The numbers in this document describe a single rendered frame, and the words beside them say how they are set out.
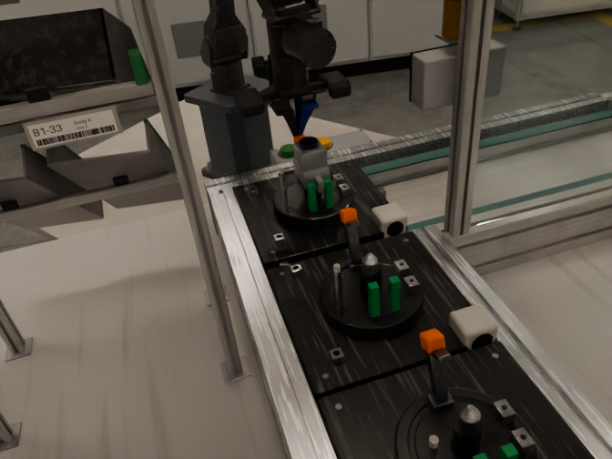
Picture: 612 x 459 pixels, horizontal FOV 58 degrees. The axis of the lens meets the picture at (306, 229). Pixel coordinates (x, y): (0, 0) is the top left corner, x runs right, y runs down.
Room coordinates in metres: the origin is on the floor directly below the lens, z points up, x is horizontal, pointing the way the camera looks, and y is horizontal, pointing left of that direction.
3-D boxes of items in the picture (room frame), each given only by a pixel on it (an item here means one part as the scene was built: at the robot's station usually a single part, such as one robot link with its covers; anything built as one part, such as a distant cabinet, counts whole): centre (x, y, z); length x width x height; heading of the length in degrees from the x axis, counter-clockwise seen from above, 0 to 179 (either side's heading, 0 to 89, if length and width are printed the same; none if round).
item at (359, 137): (1.02, -0.05, 0.93); 0.21 x 0.07 x 0.06; 103
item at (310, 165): (0.78, -0.02, 1.06); 0.08 x 0.04 x 0.07; 14
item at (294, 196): (0.79, -0.02, 0.98); 0.14 x 0.14 x 0.02
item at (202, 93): (1.14, 0.13, 0.96); 0.15 x 0.15 x 0.20; 50
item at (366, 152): (1.01, -0.25, 0.91); 0.89 x 0.06 x 0.11; 103
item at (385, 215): (0.72, -0.14, 0.97); 0.05 x 0.05 x 0.04; 13
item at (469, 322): (0.54, -0.08, 1.01); 0.24 x 0.24 x 0.13; 13
